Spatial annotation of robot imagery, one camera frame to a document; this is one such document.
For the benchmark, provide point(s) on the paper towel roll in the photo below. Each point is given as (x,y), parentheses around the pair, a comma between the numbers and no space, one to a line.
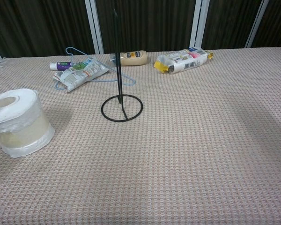
(18,122)

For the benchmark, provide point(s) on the beige mayonnaise squeeze bottle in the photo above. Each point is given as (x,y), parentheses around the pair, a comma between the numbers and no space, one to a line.
(134,58)

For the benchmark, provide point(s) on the white yellow snack package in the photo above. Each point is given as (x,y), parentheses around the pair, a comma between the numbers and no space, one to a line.
(185,62)

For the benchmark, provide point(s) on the crumpled silver snack bag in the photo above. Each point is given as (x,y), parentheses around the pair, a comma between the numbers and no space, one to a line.
(79,75)

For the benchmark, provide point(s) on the dark pleated curtain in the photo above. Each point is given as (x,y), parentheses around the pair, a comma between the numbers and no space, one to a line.
(150,23)

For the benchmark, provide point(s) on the white tube purple label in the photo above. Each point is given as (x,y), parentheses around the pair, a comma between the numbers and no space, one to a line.
(60,65)

